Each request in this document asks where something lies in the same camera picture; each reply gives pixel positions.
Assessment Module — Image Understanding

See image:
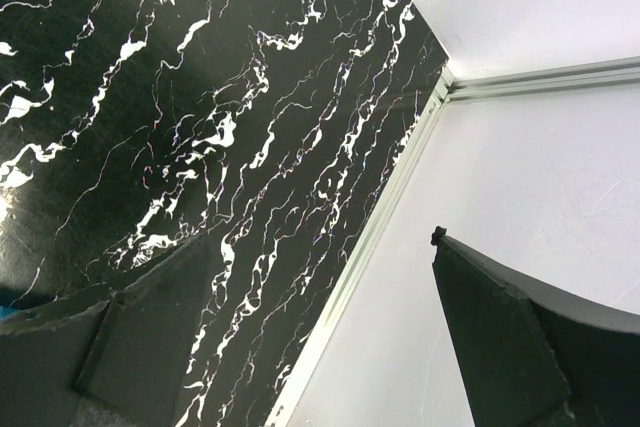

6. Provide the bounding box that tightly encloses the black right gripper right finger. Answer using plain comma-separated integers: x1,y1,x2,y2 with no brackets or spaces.
431,227,639,426

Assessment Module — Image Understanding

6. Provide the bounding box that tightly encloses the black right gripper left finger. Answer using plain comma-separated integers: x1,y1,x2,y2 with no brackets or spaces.
1,237,215,426

